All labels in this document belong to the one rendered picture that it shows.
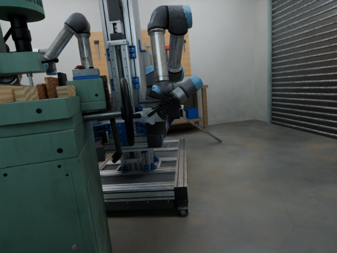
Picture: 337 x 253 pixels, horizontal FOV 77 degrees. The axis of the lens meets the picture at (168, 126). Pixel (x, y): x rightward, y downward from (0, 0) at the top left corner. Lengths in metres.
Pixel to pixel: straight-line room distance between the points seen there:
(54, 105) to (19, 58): 0.31
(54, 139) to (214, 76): 4.07
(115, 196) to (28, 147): 0.95
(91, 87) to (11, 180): 0.41
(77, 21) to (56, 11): 2.85
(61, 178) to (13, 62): 0.45
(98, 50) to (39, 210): 3.65
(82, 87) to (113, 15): 0.90
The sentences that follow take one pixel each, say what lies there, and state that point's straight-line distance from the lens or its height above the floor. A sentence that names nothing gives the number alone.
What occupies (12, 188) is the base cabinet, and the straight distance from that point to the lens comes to 0.82.
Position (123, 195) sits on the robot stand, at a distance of 1.59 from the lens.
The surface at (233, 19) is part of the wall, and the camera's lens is 4.91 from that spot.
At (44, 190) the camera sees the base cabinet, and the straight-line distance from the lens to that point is 0.80.
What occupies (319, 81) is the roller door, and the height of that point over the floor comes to 0.78.
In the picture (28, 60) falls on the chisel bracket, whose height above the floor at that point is 1.04.
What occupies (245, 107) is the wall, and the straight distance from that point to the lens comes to 4.92.
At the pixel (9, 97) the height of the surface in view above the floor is 0.92.
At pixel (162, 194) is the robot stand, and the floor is 0.18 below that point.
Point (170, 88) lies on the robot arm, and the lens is 1.13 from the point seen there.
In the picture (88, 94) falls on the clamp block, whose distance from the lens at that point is 0.90.
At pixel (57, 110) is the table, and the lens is 0.69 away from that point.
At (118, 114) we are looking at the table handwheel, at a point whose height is 0.81.
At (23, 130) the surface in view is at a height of 0.81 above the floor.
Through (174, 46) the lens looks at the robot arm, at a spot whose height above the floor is 1.13.
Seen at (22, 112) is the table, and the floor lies 0.87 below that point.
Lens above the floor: 0.91
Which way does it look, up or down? 11 degrees down
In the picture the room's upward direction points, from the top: 5 degrees counter-clockwise
